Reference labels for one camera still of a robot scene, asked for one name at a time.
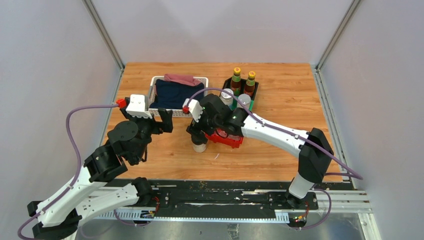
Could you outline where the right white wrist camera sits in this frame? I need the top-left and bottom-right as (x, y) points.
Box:
(182, 98), (203, 123)

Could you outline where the aluminium rail frame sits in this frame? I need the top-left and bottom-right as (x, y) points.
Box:
(59, 0), (382, 240)

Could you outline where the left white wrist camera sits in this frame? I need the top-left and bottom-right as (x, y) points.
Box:
(125, 94), (153, 119)

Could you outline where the dark blue cloth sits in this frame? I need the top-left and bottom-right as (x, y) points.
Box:
(149, 79), (205, 110)

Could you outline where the black cap shaker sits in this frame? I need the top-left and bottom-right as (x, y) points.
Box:
(217, 129), (241, 141)
(192, 141), (207, 153)

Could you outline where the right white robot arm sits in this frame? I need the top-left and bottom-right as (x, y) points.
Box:
(182, 94), (334, 209)

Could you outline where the green plastic bin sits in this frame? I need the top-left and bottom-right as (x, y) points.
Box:
(228, 96), (254, 111)

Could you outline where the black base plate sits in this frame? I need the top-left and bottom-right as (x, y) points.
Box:
(89, 178), (355, 220)

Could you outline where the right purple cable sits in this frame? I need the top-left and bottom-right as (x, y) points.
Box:
(187, 87), (364, 231)

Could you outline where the black cap shaker front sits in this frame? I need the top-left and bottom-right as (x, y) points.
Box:
(192, 141), (207, 153)

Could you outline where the silver lid jar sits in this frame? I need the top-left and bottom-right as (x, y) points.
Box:
(237, 93), (252, 110)
(219, 88), (234, 107)

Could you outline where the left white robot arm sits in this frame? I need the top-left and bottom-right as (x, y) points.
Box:
(27, 107), (173, 240)

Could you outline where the silver lid jar back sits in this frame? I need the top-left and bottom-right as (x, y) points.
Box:
(237, 93), (252, 110)

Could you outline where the pink cloth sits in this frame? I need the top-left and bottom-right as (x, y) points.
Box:
(163, 73), (202, 87)

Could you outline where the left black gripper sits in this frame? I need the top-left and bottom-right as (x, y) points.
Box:
(122, 105), (174, 162)

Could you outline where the yellow cap sauce bottle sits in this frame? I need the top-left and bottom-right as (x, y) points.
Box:
(243, 71), (256, 97)
(230, 67), (241, 96)

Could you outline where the black plastic bin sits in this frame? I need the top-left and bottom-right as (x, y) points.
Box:
(222, 77), (260, 101)

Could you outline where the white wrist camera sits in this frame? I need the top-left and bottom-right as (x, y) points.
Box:
(182, 98), (203, 123)
(125, 94), (153, 119)

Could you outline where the black cap shaker back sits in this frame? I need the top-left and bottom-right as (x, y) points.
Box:
(217, 129), (241, 141)

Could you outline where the red plastic bin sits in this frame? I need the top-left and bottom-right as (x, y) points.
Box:
(205, 130), (244, 149)

